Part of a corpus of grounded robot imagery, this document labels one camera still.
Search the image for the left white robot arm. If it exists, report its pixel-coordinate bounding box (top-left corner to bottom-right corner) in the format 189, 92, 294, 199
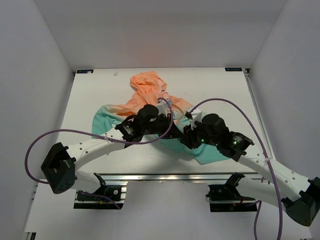
41, 100, 183, 200

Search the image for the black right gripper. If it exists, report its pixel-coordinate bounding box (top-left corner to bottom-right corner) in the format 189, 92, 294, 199
180, 118, 219, 149

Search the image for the aluminium table edge rail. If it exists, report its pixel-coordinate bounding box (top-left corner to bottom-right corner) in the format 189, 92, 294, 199
100, 173, 232, 182

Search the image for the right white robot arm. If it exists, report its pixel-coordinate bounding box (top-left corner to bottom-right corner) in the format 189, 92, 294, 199
180, 112, 320, 227

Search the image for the blue table label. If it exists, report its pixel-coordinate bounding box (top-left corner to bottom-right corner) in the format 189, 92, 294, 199
76, 69, 94, 74
224, 67, 243, 72

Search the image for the teal and peach jacket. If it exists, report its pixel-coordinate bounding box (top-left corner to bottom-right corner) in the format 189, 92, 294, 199
91, 71, 227, 165

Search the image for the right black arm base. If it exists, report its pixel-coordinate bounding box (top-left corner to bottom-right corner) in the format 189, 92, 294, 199
205, 172, 258, 213

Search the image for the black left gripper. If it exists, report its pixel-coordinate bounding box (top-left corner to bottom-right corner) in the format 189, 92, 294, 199
142, 113, 183, 140

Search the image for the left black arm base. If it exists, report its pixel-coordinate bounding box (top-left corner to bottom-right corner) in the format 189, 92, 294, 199
73, 173, 126, 210

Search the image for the right blue table label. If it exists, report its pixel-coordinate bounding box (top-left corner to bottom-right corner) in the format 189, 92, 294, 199
224, 67, 243, 72

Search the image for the left blue table label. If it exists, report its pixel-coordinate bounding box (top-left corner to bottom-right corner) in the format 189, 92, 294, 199
76, 69, 94, 74

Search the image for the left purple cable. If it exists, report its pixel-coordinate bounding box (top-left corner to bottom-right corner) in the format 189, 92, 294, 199
24, 97, 175, 210

